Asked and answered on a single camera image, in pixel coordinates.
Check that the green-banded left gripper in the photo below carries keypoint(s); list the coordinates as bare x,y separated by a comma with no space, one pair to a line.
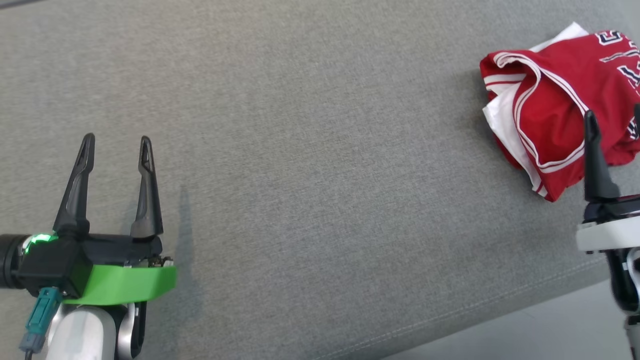
125,285

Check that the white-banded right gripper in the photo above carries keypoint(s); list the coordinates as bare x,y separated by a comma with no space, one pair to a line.
610,235

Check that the red jersey with white trim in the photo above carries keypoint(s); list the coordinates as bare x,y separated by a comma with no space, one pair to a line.
555,100

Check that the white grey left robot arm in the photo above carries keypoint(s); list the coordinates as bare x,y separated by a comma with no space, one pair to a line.
82,332

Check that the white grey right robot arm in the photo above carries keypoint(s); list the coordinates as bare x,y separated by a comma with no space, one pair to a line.
627,285

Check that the black round left wrist motor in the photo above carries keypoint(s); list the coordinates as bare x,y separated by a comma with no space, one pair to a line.
11,260

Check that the grey fabric sofa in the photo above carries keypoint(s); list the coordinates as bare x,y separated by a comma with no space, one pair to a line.
325,150

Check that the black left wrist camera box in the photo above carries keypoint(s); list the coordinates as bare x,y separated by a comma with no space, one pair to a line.
52,270

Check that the teal left camera connector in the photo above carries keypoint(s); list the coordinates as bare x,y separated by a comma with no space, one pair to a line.
42,312

